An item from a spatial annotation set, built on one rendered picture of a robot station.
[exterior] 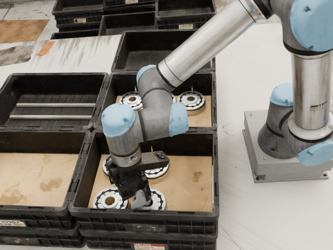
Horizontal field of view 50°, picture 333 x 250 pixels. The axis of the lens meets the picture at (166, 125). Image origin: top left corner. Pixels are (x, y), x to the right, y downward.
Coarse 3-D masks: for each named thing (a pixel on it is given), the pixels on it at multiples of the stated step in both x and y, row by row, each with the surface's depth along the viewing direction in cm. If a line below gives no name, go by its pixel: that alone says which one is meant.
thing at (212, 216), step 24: (216, 144) 106; (216, 168) 99; (72, 192) 97; (216, 192) 95; (96, 216) 94; (120, 216) 93; (144, 216) 92; (168, 216) 91; (192, 216) 90; (216, 216) 89
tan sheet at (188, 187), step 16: (176, 160) 115; (192, 160) 115; (208, 160) 114; (96, 176) 113; (176, 176) 111; (192, 176) 110; (208, 176) 110; (96, 192) 109; (176, 192) 107; (192, 192) 106; (208, 192) 106; (176, 208) 103; (192, 208) 102; (208, 208) 102
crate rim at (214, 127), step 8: (112, 72) 134; (120, 72) 134; (128, 72) 134; (136, 72) 133; (200, 72) 130; (208, 72) 130; (216, 88) 124; (104, 96) 125; (216, 96) 121; (104, 104) 123; (216, 104) 118; (216, 112) 115; (96, 120) 117; (216, 120) 113; (96, 128) 114; (192, 128) 111; (200, 128) 111; (208, 128) 110; (216, 128) 110
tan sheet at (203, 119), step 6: (120, 96) 140; (204, 96) 136; (210, 96) 136; (210, 102) 134; (210, 108) 131; (198, 114) 129; (204, 114) 129; (210, 114) 129; (192, 120) 128; (198, 120) 127; (204, 120) 127; (210, 120) 127; (210, 126) 125
